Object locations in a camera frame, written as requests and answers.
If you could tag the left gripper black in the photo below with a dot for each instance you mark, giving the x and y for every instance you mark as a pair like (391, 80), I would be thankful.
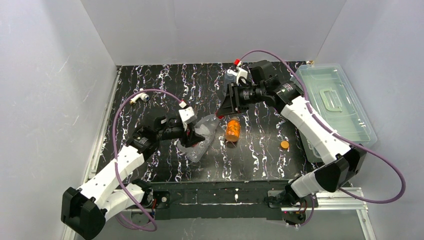
(187, 133)

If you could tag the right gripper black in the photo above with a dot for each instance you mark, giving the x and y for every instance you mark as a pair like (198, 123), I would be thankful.
(234, 98)

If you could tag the red label water bottle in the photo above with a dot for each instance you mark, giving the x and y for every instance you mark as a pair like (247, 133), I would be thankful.
(205, 126)

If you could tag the clear blue-tinted bottle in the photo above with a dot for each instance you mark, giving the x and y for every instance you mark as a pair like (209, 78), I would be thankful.
(228, 79)

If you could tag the clear plastic bottle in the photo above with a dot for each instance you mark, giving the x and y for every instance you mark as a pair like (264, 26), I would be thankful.
(195, 153)

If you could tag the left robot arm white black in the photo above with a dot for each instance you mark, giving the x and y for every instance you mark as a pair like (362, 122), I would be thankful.
(87, 208)

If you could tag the orange juice bottle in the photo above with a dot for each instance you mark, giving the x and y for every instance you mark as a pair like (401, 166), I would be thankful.
(233, 130)

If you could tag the orange bottle cap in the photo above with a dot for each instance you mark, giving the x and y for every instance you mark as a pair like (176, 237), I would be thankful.
(285, 144)

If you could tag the white pipe fitting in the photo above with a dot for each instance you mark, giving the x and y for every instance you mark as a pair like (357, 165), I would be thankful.
(141, 96)

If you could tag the clear plastic storage box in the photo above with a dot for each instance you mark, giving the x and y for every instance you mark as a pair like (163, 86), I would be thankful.
(334, 99)

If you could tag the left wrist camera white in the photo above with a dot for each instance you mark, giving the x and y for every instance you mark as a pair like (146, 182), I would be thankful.
(187, 116)

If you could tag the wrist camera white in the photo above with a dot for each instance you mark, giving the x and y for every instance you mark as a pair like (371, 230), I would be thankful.
(187, 116)
(237, 75)

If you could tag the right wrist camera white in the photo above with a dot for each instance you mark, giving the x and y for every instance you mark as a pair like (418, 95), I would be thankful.
(237, 75)

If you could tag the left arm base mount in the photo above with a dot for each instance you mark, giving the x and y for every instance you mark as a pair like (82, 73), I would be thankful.
(151, 202)

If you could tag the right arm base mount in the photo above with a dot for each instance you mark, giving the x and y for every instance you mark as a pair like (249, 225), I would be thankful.
(295, 212)

